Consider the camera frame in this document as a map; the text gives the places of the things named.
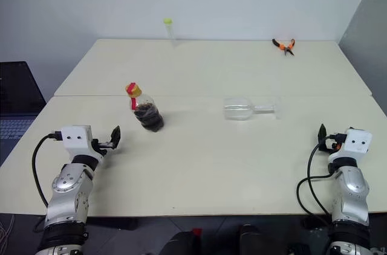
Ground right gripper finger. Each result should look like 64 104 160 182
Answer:
317 123 328 147

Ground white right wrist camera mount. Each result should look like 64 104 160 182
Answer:
328 128 373 163

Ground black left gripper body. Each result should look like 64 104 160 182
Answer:
90 138 115 157

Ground clear tube with yellow-green cap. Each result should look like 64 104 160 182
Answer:
163 18 180 48

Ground dark rounded shape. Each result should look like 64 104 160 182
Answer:
158 227 203 255
238 224 273 255

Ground clear plastic cup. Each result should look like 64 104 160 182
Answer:
223 95 282 121

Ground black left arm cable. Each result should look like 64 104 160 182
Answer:
31 130 63 209

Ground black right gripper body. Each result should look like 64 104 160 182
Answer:
319 138 342 154

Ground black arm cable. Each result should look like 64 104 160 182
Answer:
296 133 346 216
31 130 63 209

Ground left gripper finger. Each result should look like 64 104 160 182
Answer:
109 125 122 150

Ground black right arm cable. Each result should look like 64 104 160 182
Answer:
296 133 346 216

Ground orange and black pliers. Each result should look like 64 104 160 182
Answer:
271 37 297 57

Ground dark laptop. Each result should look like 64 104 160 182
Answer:
0 61 48 163

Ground bottle with red liquid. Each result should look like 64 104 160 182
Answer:
125 82 165 133

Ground thin white wire bundle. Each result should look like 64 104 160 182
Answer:
0 213 16 255

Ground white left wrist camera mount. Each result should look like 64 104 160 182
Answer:
60 125 106 159

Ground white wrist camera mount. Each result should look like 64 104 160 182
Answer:
60 125 106 159
328 128 373 163

